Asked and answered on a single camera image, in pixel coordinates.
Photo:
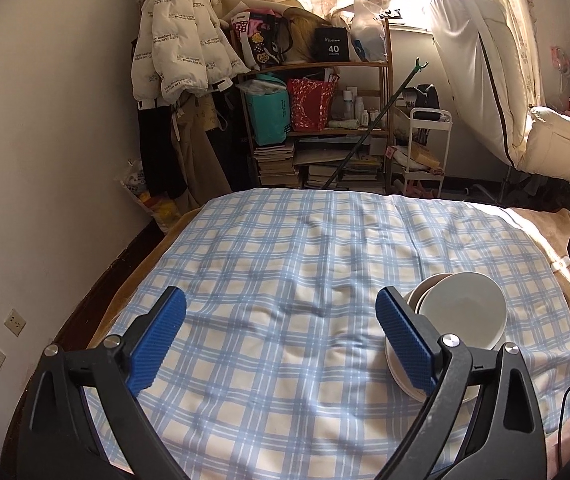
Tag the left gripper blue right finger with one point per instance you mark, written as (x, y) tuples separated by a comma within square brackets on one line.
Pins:
[(504, 438)]

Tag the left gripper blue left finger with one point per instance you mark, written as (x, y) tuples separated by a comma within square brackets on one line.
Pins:
[(58, 438)]

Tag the plain white bowl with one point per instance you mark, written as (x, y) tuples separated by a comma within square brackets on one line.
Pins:
[(469, 305)]

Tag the red patterned bowl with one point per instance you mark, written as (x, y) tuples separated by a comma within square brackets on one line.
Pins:
[(412, 298)]

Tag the yellow box on cart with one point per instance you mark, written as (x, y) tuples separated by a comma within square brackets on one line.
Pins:
[(420, 154)]

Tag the white rolling cart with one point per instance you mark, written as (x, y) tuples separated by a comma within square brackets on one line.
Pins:
[(425, 120)]

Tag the blue plaid tablecloth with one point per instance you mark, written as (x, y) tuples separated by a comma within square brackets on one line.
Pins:
[(279, 370)]

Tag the long dark reaching pole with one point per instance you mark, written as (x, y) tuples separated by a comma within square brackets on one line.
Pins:
[(419, 66)]

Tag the wooden shelf unit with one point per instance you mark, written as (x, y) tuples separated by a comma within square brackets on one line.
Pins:
[(362, 89)]

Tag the white plastic bag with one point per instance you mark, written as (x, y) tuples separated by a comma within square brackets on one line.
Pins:
[(367, 31)]

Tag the red gift bag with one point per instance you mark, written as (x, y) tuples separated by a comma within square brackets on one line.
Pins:
[(310, 101)]

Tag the stack of books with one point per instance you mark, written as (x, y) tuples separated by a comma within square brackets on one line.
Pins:
[(276, 167)]

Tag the black box marked 40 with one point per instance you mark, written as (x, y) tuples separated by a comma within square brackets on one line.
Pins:
[(330, 44)]

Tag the teal shopping bag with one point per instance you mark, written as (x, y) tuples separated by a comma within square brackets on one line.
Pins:
[(268, 109)]

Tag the brown hanging coat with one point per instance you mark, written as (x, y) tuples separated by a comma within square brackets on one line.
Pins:
[(201, 170)]

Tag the black patterned tote bag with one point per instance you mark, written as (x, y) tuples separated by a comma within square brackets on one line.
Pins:
[(263, 36)]

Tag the white puffer jacket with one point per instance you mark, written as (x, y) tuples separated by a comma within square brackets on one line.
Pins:
[(181, 48)]

